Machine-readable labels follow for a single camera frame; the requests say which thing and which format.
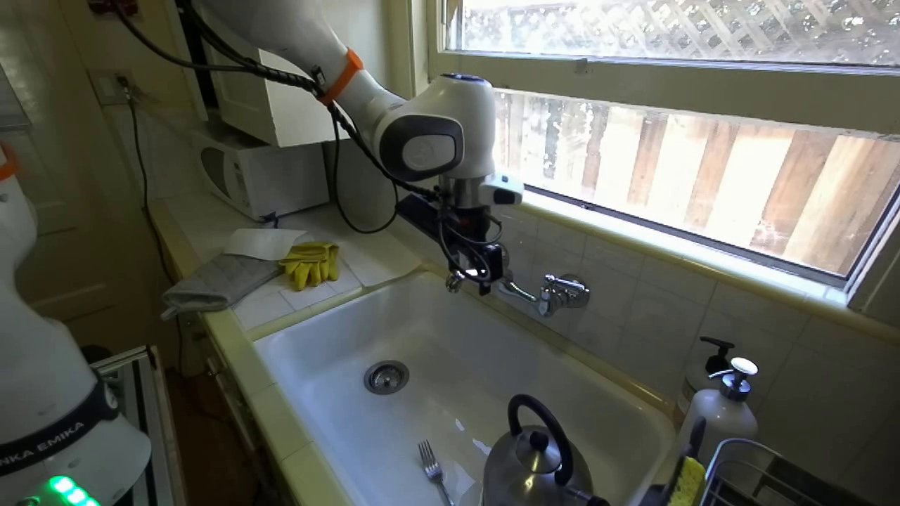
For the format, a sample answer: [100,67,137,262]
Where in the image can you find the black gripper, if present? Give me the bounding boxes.
[436,206,502,296]

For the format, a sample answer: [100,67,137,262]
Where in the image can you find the chrome faucet spout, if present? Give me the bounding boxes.
[502,279,550,317]

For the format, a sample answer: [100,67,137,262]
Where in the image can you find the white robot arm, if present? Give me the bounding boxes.
[0,0,502,506]

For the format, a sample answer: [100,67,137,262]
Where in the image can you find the metal sink drain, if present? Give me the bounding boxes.
[363,359,409,396]

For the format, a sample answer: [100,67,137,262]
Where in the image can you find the white kitchen sink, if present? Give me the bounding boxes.
[256,272,671,506]

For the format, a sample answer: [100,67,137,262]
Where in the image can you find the yellow rubber gloves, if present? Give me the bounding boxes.
[282,241,341,290]

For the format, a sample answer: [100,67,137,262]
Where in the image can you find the metal fork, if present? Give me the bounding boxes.
[417,442,453,506]

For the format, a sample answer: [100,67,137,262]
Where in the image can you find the white microwave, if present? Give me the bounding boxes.
[197,143,328,218]

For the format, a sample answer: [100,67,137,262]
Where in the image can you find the grey folded cloth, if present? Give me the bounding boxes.
[161,252,277,321]

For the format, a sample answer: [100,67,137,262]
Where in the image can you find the dark soap pump bottle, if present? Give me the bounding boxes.
[674,335,734,417]

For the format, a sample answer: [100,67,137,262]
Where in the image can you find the white soap pump bottle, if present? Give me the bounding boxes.
[678,358,758,464]

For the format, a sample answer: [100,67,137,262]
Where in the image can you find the dish rack with dishes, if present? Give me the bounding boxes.
[639,421,872,506]

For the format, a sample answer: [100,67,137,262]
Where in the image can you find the steel kettle black handle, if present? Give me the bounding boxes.
[481,393,611,506]

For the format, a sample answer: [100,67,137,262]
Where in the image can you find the black power cable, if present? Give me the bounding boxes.
[114,77,179,285]

